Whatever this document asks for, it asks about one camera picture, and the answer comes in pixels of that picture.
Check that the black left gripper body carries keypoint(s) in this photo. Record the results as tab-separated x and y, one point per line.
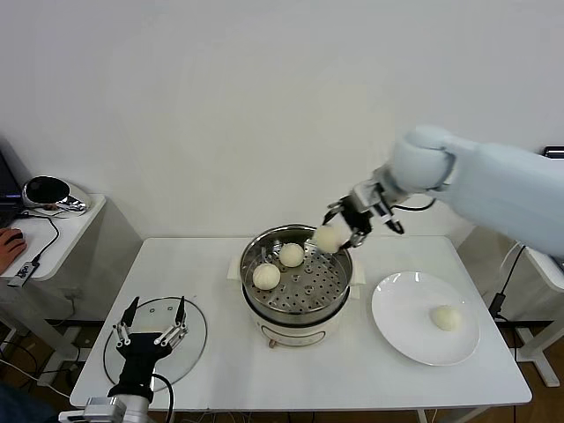
138	348

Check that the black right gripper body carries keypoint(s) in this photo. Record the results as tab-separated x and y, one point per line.
357	216

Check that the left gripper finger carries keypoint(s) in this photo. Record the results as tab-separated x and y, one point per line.
128	317
180	315

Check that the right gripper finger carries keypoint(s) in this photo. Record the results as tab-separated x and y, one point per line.
354	241
336	208

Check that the round glass pot lid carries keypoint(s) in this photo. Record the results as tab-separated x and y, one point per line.
194	335

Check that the white steamed baozi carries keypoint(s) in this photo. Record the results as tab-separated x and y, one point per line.
266	276
291	254
327	238
446	318

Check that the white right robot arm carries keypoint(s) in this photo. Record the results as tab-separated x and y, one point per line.
484	176

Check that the stainless steel steamer basket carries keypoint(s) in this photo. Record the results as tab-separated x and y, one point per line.
308	295

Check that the person's hand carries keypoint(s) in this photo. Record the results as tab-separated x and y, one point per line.
8	256

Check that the large white plate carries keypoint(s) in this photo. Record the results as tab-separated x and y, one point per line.
405	317

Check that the white side table with mouse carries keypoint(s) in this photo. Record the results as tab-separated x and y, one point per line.
79	229

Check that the white electric cooker pot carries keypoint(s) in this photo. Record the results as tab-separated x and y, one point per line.
299	335

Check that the small grey USB hub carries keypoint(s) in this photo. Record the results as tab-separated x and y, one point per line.
24	273

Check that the black computer mouse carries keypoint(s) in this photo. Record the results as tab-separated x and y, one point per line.
17	236

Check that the dark laptop with code screen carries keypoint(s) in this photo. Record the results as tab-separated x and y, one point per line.
6	185

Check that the white side table with label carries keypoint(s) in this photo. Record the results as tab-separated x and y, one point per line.
535	348

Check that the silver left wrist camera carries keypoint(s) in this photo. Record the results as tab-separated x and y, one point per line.
106	407

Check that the grey laptop showing camera views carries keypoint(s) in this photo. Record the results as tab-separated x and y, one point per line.
555	152

